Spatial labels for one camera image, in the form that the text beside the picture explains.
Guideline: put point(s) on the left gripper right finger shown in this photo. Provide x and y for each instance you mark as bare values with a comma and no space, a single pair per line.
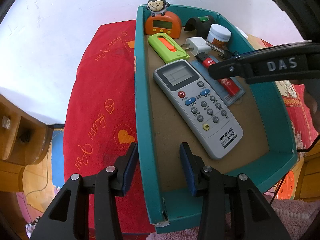
252,217

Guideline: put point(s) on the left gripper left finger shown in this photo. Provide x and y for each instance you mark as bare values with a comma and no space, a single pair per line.
67,215

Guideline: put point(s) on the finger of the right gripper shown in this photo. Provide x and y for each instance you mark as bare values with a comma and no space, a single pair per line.
295,61

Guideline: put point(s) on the white earbuds case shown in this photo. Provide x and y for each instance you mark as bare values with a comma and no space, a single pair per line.
242,32

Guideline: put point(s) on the bunch of keys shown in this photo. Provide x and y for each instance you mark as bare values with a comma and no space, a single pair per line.
223,53

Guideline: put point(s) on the teal cardboard box tray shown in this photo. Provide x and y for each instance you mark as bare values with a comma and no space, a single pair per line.
253,137

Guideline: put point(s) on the blue id card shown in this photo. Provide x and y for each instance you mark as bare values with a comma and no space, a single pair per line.
222,93

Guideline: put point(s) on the white orange pill bottle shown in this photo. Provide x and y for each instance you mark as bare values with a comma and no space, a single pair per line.
218,35

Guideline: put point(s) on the black curved device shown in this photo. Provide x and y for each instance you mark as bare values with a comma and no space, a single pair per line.
200,24

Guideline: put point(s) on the white usb wall charger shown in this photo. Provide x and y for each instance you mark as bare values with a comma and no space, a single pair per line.
196,45

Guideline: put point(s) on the white air conditioner remote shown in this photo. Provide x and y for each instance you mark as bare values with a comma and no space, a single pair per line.
202,109

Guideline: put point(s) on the orange digital timer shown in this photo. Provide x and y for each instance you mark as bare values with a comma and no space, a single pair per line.
170,24

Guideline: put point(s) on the green orange utility cutter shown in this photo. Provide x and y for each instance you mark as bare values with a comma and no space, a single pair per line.
167,49

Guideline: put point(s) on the monkey cartoon figurine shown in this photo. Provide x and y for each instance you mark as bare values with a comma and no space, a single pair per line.
157,7

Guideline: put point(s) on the person right hand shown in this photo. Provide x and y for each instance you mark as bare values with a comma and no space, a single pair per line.
311,103

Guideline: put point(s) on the pink fluffy blanket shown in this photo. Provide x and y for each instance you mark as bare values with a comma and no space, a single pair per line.
300,218

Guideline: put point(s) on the wooden bedside cabinet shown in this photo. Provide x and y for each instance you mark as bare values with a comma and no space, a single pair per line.
25,142

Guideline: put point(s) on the red floral bed blanket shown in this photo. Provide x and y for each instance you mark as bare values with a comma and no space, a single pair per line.
100,122

